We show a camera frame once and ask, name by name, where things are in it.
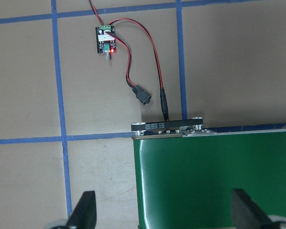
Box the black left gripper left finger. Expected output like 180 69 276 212
65 191 96 229

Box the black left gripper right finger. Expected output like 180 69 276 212
230 189 278 229

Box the green conveyor belt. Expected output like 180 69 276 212
133 124 286 229

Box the red black power cable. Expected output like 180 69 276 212
88 0 170 122

